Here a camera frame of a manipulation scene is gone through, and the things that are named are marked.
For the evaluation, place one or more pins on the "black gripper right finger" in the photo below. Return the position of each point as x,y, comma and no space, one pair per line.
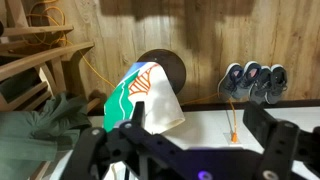
286,146

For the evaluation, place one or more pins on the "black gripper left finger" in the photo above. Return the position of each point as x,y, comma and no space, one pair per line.
96,150

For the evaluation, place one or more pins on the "cream tote bag green print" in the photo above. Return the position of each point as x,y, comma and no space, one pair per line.
156,100

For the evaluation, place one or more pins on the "dark brown wooden coat stand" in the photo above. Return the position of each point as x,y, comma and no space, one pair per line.
173,71

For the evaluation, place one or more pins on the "grey sneaker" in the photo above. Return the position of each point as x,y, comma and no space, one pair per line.
248,75
277,83
230,80
260,86

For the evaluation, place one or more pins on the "green jacket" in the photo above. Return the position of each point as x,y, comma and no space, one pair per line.
30,133

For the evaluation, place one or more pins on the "wooden chair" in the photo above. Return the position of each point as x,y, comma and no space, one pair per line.
40,56

